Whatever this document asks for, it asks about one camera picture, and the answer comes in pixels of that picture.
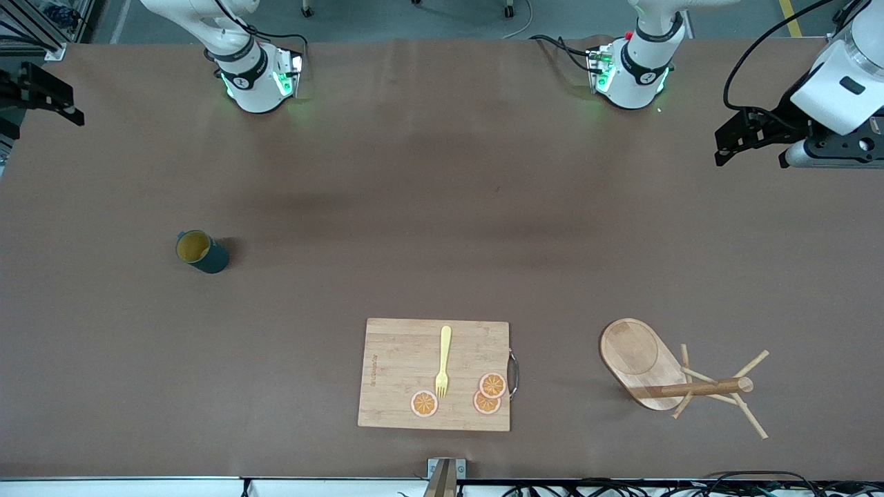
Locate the dark teal cup yellow inside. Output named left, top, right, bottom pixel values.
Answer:
left=175, top=230, right=230, bottom=275

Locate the wooden mug tree rack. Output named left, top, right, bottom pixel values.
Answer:
left=599, top=318, right=770, bottom=440

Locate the yellow plastic fork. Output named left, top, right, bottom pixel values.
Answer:
left=434, top=325, right=453, bottom=399

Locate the bamboo cutting board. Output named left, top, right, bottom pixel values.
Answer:
left=357, top=318, right=519, bottom=433

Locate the aluminium frame profile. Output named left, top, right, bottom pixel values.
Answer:
left=0, top=0, right=68, bottom=61

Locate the black left arm base cable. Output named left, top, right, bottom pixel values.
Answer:
left=528, top=33, right=596, bottom=73

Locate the black arm base cable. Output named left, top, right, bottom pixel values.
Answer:
left=238, top=24, right=309, bottom=53
left=528, top=33, right=596, bottom=73

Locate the black right arm base cable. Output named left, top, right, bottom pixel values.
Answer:
left=238, top=24, right=309, bottom=53

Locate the white floor cable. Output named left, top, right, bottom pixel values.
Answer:
left=502, top=0, right=534, bottom=40

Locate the black cable bundle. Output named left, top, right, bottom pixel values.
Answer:
left=501, top=471, right=884, bottom=497

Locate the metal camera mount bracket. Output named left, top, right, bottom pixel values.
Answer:
left=423, top=458, right=467, bottom=497

